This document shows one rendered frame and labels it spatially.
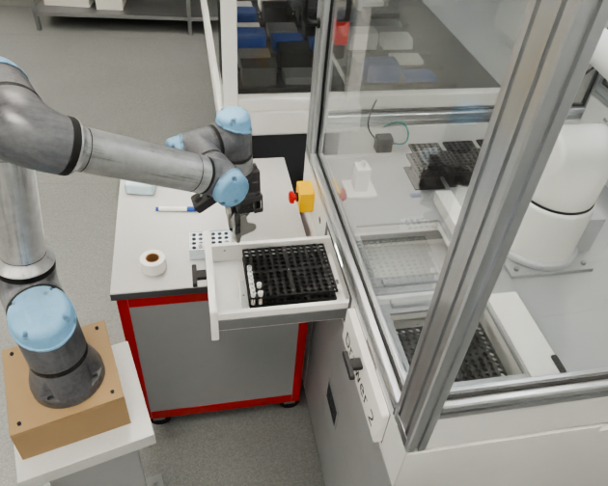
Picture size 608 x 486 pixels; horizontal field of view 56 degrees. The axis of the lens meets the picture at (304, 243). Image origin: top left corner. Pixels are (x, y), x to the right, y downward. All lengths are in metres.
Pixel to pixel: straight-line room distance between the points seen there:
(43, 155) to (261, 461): 1.49
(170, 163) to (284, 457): 1.38
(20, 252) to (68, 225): 1.90
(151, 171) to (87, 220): 2.09
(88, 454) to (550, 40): 1.16
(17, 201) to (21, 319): 0.22
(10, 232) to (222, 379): 1.03
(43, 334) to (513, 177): 0.85
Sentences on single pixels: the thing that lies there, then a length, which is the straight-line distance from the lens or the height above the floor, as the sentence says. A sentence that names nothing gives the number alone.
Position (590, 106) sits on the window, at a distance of 0.70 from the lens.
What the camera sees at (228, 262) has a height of 0.84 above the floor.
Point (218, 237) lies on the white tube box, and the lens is 1.71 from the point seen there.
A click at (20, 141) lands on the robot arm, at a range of 0.94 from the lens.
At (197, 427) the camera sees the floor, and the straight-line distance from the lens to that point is 2.24.
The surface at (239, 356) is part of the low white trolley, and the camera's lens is 1.90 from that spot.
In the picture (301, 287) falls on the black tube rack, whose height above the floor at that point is 0.90.
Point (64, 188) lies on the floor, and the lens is 3.36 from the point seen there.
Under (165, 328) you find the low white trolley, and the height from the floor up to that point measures 0.58.
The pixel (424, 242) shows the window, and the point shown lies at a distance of 0.96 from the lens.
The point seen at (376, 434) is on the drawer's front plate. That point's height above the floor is 0.86.
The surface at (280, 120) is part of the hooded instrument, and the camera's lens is 2.13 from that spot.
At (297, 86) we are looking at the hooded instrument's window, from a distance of 2.10.
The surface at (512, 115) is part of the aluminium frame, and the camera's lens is 0.68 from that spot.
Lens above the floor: 1.93
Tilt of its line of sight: 42 degrees down
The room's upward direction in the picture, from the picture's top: 5 degrees clockwise
